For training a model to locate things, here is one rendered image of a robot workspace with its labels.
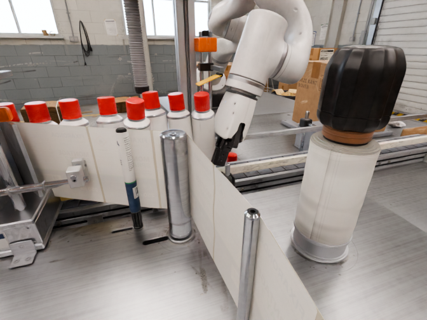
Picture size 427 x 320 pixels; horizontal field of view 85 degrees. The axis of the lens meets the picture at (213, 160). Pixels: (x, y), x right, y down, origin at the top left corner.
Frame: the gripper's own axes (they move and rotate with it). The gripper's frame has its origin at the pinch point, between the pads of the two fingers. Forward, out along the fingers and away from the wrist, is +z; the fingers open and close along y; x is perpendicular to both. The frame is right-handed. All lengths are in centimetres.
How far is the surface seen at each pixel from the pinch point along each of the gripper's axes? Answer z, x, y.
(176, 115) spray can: -6.8, -12.7, -0.5
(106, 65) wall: 5, -56, -548
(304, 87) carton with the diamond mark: -28, 47, -39
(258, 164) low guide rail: -0.8, 9.9, 2.2
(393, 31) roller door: -206, 371, -273
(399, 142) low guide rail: -18, 55, 3
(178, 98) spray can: -10.2, -13.3, -0.7
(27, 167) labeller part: 7.4, -35.7, 5.6
